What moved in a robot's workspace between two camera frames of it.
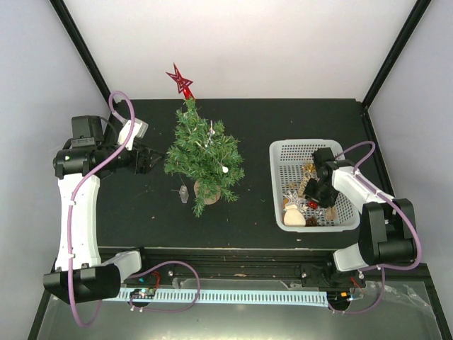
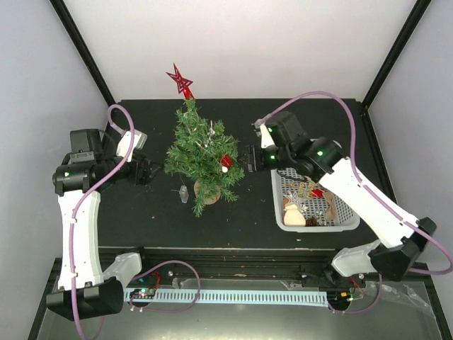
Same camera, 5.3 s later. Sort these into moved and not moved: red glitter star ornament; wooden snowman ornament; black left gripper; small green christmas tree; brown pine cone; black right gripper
Moved: black right gripper; black left gripper
Not moved: small green christmas tree; wooden snowman ornament; red glitter star ornament; brown pine cone
